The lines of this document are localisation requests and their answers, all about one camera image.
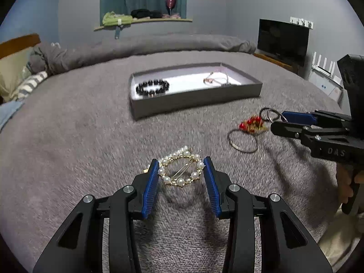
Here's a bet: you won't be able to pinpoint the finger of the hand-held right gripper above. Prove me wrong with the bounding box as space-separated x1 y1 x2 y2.
281 110 317 126
270 121 306 145

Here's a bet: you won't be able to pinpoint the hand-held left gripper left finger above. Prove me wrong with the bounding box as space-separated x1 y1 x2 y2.
33 159 160 273

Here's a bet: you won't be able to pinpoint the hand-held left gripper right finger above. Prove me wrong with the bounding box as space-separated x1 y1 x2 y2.
202 156 333 273

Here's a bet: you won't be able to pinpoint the dark ring hair ties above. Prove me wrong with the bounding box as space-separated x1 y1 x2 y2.
259 107 286 123

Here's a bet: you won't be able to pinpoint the round pearl hair clip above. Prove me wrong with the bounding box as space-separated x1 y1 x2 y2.
158 154 206 187

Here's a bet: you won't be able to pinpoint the red bead gold ornament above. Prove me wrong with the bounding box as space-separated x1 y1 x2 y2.
239 115 269 134

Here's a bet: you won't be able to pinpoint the silver metal ring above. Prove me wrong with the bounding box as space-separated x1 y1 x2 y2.
227 129 259 153

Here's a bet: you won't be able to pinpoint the shallow grey cardboard box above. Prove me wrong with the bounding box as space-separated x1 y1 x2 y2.
129 62 263 120

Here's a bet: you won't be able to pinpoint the thin chain bracelet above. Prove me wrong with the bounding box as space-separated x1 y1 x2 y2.
203 71 242 87

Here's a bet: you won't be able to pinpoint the dark round bead bracelet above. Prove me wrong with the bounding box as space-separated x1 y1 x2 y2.
136 80 170 96

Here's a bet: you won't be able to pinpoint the person's right forearm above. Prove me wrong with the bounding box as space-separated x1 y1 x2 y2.
318 209 364 272

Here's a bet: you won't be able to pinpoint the person's right hand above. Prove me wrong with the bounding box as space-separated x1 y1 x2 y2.
336 163 364 205

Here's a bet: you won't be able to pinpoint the white appliance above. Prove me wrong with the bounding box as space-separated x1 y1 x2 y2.
307 70 344 104

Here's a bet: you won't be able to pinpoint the straight pearl hair clip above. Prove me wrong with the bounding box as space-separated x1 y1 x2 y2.
161 145 191 162

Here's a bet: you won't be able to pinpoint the white router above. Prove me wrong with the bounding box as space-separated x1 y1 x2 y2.
311 52 343 86

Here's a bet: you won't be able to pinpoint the wooden television stand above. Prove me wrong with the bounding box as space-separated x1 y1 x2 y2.
253 53 306 77

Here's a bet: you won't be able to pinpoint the black television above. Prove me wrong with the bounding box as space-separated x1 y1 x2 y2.
257 18 310 67

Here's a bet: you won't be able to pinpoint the grey duvet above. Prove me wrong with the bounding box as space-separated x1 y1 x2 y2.
28 33 258 76

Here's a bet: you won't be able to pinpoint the wooden window sill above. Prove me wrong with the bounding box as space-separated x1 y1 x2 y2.
94 18 193 32

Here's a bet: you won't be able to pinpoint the striped pillow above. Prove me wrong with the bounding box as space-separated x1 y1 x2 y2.
13 71 49 101

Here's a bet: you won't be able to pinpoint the light blue cloth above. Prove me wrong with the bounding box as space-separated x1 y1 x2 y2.
0 100 25 133

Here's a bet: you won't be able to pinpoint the green cloth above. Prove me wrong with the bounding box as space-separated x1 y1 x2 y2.
102 11 134 27

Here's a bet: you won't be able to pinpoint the black cloth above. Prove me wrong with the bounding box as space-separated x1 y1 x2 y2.
131 8 151 18

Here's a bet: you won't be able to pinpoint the beige pillow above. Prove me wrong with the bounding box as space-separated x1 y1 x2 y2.
0 47 35 101

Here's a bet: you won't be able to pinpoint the wooden headboard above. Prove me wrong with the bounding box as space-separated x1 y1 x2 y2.
0 33 41 60

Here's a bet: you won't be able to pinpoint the white wall hooks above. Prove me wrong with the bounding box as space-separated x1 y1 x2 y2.
289 16 315 29

